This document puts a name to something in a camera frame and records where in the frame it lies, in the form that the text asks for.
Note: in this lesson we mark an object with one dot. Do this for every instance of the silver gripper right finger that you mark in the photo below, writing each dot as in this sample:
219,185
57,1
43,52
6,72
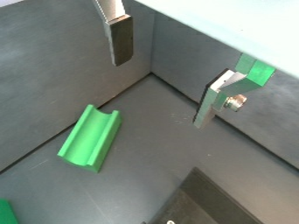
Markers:
223,92

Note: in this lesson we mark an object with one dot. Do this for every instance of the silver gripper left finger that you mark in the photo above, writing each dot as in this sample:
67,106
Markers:
119,29

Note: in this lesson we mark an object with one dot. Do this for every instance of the green arch block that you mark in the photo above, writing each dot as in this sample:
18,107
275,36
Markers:
91,137

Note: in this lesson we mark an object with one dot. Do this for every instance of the black arch fixture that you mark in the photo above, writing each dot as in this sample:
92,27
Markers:
199,202

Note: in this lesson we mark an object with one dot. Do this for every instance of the green shape sorter board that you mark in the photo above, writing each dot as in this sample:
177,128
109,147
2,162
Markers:
6,214

